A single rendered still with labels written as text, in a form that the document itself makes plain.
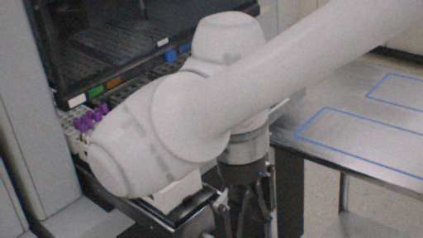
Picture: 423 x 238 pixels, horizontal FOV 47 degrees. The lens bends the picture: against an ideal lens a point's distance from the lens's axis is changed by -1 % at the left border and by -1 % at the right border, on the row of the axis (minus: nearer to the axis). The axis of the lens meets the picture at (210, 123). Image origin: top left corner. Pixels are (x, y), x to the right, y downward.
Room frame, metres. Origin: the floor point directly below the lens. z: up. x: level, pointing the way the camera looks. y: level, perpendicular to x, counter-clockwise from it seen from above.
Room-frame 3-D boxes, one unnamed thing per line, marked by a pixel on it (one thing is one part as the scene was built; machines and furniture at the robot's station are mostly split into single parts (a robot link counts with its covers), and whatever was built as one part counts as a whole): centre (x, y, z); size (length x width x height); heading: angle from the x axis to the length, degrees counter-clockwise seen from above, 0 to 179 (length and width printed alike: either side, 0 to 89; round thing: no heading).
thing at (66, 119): (1.06, 0.38, 0.83); 0.30 x 0.10 x 0.06; 42
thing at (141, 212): (0.92, 0.25, 0.78); 0.73 x 0.14 x 0.09; 42
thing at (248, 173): (0.60, -0.04, 0.95); 0.08 x 0.07 x 0.09; 132
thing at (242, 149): (0.60, -0.04, 1.03); 0.09 x 0.09 x 0.06
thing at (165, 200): (0.82, 0.16, 0.83); 0.30 x 0.10 x 0.06; 42
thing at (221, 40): (0.59, -0.03, 1.14); 0.13 x 0.11 x 0.16; 138
